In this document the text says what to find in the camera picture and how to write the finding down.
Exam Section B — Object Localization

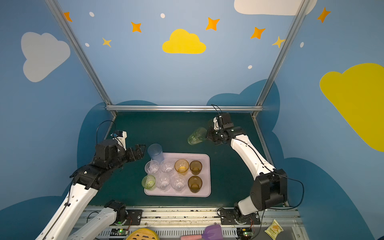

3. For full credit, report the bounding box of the tall green cup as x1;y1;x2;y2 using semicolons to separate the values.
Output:
188;127;207;145

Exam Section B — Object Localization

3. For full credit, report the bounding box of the clear faceted glass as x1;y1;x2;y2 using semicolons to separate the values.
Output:
160;160;175;175
156;173;171;191
171;174;187;192
145;160;161;176

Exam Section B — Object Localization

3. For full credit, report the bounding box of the tall blue textured cup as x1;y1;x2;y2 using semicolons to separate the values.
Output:
147;144;165;163

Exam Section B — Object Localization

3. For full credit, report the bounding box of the brown textured cup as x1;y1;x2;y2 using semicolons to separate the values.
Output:
188;176;203;193
190;160;203;175

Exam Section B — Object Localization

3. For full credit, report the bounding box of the small green cup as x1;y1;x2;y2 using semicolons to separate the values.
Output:
141;175;156;191

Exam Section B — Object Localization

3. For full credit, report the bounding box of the yellow transparent cup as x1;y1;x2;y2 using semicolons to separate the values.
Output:
174;159;189;176

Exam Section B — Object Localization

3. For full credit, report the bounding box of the clear faceted glass back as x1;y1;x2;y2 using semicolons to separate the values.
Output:
160;160;175;175

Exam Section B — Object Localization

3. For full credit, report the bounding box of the pink plastic tray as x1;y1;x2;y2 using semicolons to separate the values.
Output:
144;153;211;198

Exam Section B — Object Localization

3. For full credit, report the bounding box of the tall yellow cup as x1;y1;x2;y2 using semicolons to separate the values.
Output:
208;119;215;127

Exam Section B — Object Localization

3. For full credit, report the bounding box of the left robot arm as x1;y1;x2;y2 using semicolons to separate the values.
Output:
37;138;146;240

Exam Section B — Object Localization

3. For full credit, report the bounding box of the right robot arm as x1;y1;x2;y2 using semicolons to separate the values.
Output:
206;113;288;216

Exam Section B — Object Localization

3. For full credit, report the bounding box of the yellow round lid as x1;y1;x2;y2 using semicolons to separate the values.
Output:
126;228;160;240

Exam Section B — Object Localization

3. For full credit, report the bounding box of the purple toy shovel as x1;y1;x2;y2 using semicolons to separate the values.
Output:
180;225;224;240

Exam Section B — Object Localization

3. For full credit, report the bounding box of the yellow snack packet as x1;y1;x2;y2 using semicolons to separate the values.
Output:
264;219;284;240

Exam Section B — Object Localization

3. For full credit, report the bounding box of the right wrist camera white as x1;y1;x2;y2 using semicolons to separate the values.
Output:
213;116;221;130

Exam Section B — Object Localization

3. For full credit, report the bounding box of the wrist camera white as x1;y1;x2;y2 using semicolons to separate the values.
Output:
213;116;221;130
111;130;127;150

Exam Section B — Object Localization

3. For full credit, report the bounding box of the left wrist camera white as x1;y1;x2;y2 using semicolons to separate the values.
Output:
111;130;127;150

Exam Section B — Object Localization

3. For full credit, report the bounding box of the aluminium frame rear bar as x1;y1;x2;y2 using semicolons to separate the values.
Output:
106;105;263;112

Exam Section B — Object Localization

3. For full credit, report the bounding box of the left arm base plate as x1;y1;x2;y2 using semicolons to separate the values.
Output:
115;209;143;226

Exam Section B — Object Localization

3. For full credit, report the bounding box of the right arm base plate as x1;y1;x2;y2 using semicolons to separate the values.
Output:
217;208;261;225

